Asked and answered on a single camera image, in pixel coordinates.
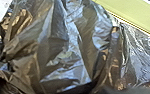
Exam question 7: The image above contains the black plastic trash bag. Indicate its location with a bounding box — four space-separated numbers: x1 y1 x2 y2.
0 0 150 94

